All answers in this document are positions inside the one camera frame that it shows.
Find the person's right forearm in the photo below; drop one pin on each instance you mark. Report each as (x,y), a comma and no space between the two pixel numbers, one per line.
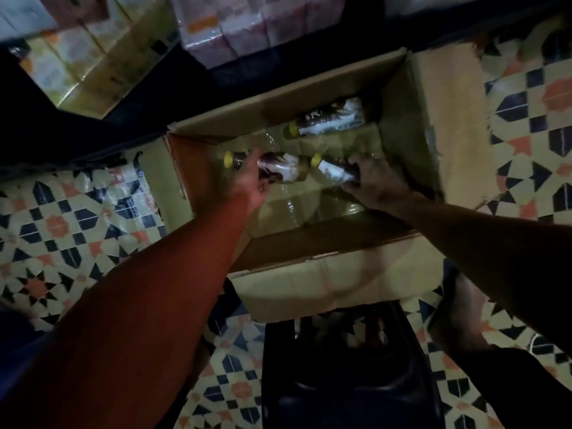
(491,254)

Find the tissue packs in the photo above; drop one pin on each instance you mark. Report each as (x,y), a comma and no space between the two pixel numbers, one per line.
(98,67)

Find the stack of pink white boxes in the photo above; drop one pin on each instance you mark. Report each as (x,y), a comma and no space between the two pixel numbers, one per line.
(241,31)

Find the person's right foot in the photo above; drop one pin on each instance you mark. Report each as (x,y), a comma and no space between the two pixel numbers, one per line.
(456,321)

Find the person's right hand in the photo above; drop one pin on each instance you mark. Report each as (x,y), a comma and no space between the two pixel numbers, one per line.
(380,185)

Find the brown cardboard box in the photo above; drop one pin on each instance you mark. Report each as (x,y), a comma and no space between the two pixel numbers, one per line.
(447,111)

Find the black metal shelf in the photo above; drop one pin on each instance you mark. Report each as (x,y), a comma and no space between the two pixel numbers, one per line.
(89,129)

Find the black plastic stool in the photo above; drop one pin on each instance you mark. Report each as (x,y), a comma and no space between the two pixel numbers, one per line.
(357,388)

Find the person's left hand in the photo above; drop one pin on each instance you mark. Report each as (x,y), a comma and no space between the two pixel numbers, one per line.
(248,187)

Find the person's left forearm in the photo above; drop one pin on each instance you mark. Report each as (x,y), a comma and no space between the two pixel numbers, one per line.
(116,317)

